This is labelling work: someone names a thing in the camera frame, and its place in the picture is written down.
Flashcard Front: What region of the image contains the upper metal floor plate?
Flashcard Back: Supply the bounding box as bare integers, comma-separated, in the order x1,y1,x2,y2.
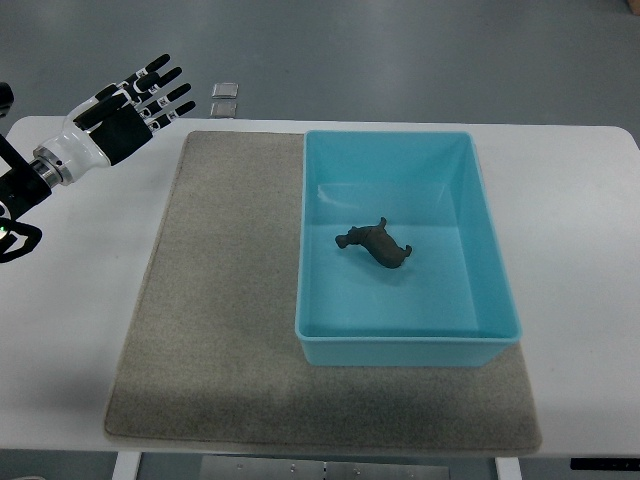
211,82,239,99

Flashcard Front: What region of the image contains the blue plastic box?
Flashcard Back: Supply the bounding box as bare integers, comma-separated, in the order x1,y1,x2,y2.
295,130,521,367

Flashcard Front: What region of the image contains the black table control panel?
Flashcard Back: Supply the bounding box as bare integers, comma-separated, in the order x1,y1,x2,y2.
570,458,640,472

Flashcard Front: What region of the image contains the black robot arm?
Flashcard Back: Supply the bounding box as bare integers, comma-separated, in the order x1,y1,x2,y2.
1,136,51,263

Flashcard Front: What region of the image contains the grey felt mat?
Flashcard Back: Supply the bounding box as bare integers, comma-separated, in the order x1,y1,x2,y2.
104,132,542,456

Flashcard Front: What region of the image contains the white left table leg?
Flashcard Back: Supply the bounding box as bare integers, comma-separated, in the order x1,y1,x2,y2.
111,451,142,480

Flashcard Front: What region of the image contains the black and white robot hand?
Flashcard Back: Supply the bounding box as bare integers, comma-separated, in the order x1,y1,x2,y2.
31,54,195,188

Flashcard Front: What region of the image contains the brown toy hippo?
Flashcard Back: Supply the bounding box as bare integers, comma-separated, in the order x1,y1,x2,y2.
335,217,412,269

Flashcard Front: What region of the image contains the metal table crossbar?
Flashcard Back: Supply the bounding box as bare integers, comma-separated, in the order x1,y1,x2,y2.
199,455,451,480

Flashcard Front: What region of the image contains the white right table leg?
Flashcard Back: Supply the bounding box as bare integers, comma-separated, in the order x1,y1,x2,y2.
495,457,523,480

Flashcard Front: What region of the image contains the white table leg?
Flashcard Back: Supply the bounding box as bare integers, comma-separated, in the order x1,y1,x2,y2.
495,457,523,480
111,451,142,480

